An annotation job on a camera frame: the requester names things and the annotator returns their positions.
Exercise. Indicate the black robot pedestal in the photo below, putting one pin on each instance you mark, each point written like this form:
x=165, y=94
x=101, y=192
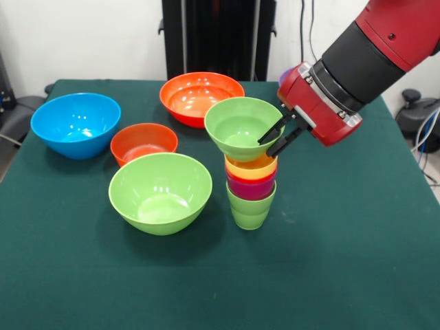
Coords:
x=213, y=34

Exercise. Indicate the purple cup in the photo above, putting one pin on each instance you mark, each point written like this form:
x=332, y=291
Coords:
x=251, y=190

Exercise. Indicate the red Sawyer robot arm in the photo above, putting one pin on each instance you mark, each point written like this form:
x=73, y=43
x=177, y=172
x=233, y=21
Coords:
x=378, y=51

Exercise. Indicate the large purple bowl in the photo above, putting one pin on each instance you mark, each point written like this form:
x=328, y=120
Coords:
x=283, y=75

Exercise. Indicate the small orange bowl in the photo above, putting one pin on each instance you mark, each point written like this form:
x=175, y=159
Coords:
x=137, y=141

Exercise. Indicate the red cup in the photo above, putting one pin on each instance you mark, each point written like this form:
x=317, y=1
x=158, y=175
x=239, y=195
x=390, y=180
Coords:
x=232, y=176

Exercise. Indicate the yellow cup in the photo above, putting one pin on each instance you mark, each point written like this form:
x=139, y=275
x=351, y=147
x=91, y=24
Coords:
x=251, y=170

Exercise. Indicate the dark green tablecloth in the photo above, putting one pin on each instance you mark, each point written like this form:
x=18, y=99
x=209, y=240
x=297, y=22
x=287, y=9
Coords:
x=309, y=258

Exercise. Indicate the large orange bowl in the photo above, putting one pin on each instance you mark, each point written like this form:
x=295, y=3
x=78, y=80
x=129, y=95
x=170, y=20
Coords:
x=192, y=99

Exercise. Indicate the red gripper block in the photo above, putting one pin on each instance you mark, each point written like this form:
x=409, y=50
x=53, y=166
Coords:
x=309, y=103

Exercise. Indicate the large green bowl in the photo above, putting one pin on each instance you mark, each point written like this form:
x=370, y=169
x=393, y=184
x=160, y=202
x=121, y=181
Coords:
x=159, y=199

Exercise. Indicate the blue bowl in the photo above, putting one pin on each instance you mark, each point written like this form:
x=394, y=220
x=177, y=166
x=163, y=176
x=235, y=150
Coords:
x=75, y=127

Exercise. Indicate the black machine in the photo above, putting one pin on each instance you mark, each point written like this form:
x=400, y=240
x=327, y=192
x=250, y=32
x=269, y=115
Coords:
x=5, y=82

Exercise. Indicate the small green bowl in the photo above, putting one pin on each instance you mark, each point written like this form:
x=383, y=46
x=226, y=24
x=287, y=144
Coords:
x=233, y=127

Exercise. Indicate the green cup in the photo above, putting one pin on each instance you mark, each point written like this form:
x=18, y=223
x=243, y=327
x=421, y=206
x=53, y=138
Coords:
x=251, y=213

